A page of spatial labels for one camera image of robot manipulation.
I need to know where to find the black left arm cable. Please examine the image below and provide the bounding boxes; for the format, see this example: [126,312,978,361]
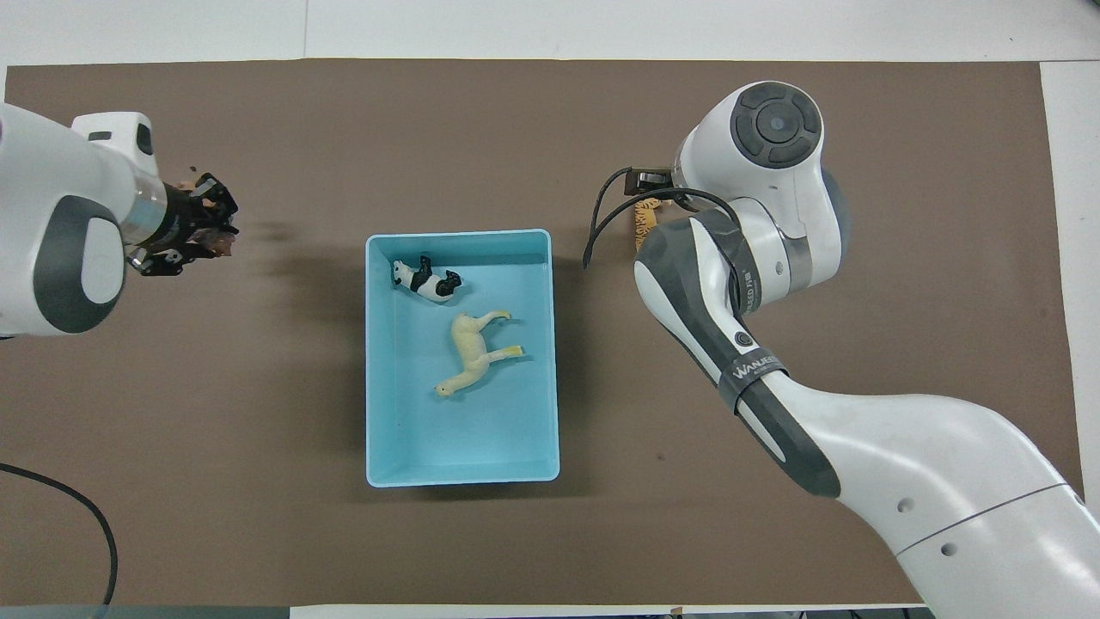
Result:
[0,462,119,605]

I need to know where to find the cream alpaca toy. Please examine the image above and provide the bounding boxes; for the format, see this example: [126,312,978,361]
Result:
[432,309,526,399]

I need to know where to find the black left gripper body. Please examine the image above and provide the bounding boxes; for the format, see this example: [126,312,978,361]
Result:
[155,185,207,251]

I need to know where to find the orange striped tiger toy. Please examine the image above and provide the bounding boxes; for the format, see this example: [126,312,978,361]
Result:
[633,198,664,254]

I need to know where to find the light blue storage box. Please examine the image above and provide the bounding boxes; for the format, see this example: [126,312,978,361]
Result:
[364,228,561,489]

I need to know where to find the black and white panda toy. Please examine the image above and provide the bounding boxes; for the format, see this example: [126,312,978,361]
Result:
[391,254,463,304]

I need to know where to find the brown lion toy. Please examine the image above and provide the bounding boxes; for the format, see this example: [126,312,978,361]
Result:
[176,165,240,259]

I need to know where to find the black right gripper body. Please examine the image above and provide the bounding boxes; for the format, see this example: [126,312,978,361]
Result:
[622,167,678,197]

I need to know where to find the brown table mat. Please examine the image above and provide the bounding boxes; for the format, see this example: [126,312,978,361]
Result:
[0,58,1085,607]

